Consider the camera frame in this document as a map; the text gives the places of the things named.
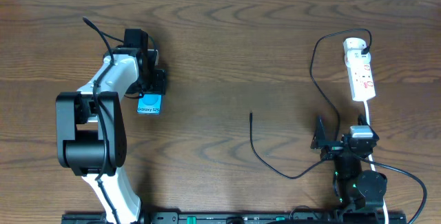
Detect blue screen Galaxy smartphone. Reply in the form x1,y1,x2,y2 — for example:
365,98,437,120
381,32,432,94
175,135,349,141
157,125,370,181
136,94,162,115

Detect black USB charging cable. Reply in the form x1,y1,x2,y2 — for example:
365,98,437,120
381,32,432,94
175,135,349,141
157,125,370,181
249,28,373,180

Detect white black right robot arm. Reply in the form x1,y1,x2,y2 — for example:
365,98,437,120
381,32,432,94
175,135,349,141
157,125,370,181
311,115,387,212

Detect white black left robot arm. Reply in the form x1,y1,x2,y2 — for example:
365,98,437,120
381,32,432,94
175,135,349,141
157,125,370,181
56,29,166,223

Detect white USB charger adapter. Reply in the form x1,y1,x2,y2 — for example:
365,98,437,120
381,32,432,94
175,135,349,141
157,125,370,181
343,37,371,68

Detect white power strip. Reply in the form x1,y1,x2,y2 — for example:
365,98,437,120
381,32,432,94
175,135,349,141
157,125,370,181
347,63,376,102

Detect white power strip cord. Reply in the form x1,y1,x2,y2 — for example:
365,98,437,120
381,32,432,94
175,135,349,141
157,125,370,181
362,100,390,224

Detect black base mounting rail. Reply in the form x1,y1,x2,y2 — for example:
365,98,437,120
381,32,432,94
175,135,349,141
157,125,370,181
61,211,407,224

